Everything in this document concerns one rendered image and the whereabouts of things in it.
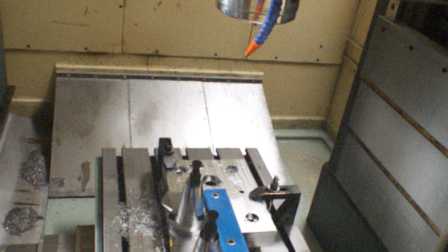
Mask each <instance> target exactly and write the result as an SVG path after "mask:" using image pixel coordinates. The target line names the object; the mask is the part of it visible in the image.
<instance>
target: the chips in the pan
mask: <svg viewBox="0 0 448 252"><path fill-rule="evenodd" d="M37 132H38V135H39V136H40V137H42V138H49V139H52V138H53V128H50V129H49V128H45V129H44V128H43V129H40V130H37ZM48 151H51V150H50V149H49V150H48V148H47V149H45V150H33V151H32V152H31V153H30V157H29V158H28V160H27V161H26V162H25V163H26V166H25V167H22V168H21V169H19V170H21V172H20V173H21V174H20V175H19V178H20V179H21V180H23V181H26V182H28V183H30V184H31V185H32V186H33V188H32V190H41V189H43V188H45V187H46V186H49V185H50V184H51V181H53V185H54V184H56V185H58V187H61V188H63V186H64V185H65V182H66V181H65V178H52V179H51V180H50V166H51V155H52V152H48ZM49 180H50V182H48V181H49ZM64 187H65V186H64ZM5 217H6V218H5V221H4V222H3V224H2V225H3V227H2V228H3V229H5V230H6V231H7V232H8V234H10V235H13V236H15V235H17V236H19V237H20V236H21V237H22V234H24V232H27V231H30V230H31V229H32V228H33V227H35V226H34V225H35V224H36V221H37V222H38V218H37V217H38V214H37V212H36V211H35V210H34V209H32V207H31V205H29V206H27V205H26V206H23V207H21V206H19V207H15V208H13V209H12V211H9V213H7V214H6V216H5Z"/></svg>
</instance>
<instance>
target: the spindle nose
mask: <svg viewBox="0 0 448 252"><path fill-rule="evenodd" d="M271 1H272V0H216V7H217V9H218V10H219V11H220V12H222V13H224V15H226V16H229V17H231V18H234V19H237V20H243V21H246V22H252V23H258V24H263V23H264V19H265V18H266V14H267V13H268V12H269V11H268V8H269V7H270V2H271ZM299 5H300V0H283V6H282V7H281V8H282V10H281V12H279V16H280V17H279V18H277V23H276V25H282V24H286V23H289V22H291V21H294V19H295V18H296V15H297V11H298V9H299Z"/></svg>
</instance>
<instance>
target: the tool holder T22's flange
mask: <svg viewBox="0 0 448 252"><path fill-rule="evenodd" d="M177 209H178V207H177V206H176V207H175V208H173V209H172V210H171V211H170V214H169V219H171V220H170V221H169V226H170V228H171V230H169V235H170V236H171V238H172V239H176V238H177V237H196V236H198V235H199V233H200V231H201V230H203V229H204V224H205V223H207V222H206V221H207V220H208V218H207V212H206V211H205V210H204V222H203V224H201V225H199V226H198V227H193V228H190V227H183V226H182V225H181V224H179V223H178V222H177V221H176V220H175V214H176V211H177Z"/></svg>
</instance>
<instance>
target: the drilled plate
mask: <svg viewBox="0 0 448 252"><path fill-rule="evenodd" d="M193 161H194V160H176V168H174V170H171V169H167V168H166V167H163V165H162V170H161V177H162V184H163V188H164V192H165V194H166V193H167V191H180V189H182V191H183V189H184V185H185V182H186V181H185V180H187V179H189V177H187V176H189V174H190V173H192V171H193V166H190V165H191V164H192V162H193ZM199 161H200V162H201V163H202V168H201V167H200V168H199V173H200V174H201V175H202V176H201V181H203V182H204V183H203V185H204V190H205V189H226V192H227V193H228V195H229V198H230V201H231V204H232V207H233V209H234V213H235V216H236V218H237V221H238V224H239V227H240V228H241V231H242V233H243V236H244V238H245V242H246V245H247V247H256V246H273V243H274V238H275V234H276V231H277V230H276V228H275V226H274V224H273V222H272V219H271V217H270V215H269V213H268V210H267V207H266V206H265V205H264V203H263V201H262V200H256V199H251V200H250V199H249V196H250V195H249V192H251V191H252V190H254V189H255V188H257V187H256V183H255V181H254V180H253V177H251V174H250V171H249V169H248V167H247V166H246V163H245V161H244V159H225V160H199ZM228 164H230V165H228ZM232 164H233V166H232ZM180 165H182V166H180ZM183 165H184V168H183ZM185 165H186V167H185ZM208 165H211V166H208ZM234 165H235V166H234ZM224 166H226V167H224ZM236 166H238V167H237V168H236ZM187 167H188V168H189V169H190V168H191V170H189V171H187ZM227 170H228V171H227ZM174 171H175V172H174ZM232 171H234V173H231V172H232ZM185 172H186V173H187V174H184V173H185ZM229 172H230V173H231V174H229ZM235 172H236V173H235ZM179 173H181V175H180V174H179ZM205 174H206V175H205ZM208 174H209V175H208ZM217 176H218V177H217ZM219 178H221V179H222V181H221V179H219ZM178 179H179V180H178ZM223 181H225V182H223ZM177 182H178V183H177ZM183 182H184V183H183ZM221 182H222V183H221ZM219 183H221V184H220V186H219V185H218V184H219ZM233 183H235V185H233ZM205 184H206V186H205ZM236 184H237V185H236ZM209 186H210V187H209ZM212 186H215V187H212ZM230 187H231V188H230ZM236 191H237V192H236ZM247 212H248V213H247ZM245 217H246V218H247V220H245ZM249 221H251V222H249ZM253 221H254V222H255V223H252V222H253Z"/></svg>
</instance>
